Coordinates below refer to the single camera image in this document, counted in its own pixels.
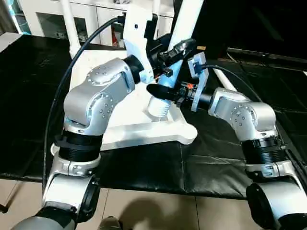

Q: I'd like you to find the white plastic table leg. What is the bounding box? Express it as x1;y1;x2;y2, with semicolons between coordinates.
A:
152;0;162;15
147;0;205;118
211;67;239;92
59;0;83;59

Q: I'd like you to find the white plastic table top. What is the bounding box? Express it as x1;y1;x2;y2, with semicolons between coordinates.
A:
50;42;199;156

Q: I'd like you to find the white glass-door cabinet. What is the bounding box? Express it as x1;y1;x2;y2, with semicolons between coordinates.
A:
19;0;176;49

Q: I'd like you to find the black work mat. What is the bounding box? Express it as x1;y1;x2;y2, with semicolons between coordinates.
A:
0;33;307;199

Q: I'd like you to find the large black cabinet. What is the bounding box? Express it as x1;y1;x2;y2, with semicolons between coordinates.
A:
173;0;307;54

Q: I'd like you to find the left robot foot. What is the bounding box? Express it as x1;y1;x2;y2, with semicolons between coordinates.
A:
98;217;125;230

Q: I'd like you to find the light blue plastic object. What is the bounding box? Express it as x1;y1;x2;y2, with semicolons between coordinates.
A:
7;0;24;34

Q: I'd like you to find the grey curtain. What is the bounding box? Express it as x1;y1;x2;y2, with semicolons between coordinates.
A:
0;0;12;35

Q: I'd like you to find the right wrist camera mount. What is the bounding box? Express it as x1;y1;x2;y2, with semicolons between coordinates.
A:
188;52;212;114

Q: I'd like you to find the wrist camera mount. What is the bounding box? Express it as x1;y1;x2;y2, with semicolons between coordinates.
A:
122;4;159;85
188;52;212;114

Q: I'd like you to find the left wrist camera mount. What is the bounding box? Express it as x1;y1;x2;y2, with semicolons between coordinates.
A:
122;4;159;85

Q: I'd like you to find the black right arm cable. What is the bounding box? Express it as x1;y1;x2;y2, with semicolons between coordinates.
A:
204;64;257;99

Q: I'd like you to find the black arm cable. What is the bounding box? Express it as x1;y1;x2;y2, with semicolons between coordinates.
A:
42;16;127;195
204;64;257;99

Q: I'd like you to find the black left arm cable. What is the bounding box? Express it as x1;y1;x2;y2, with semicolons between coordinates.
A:
42;16;127;195

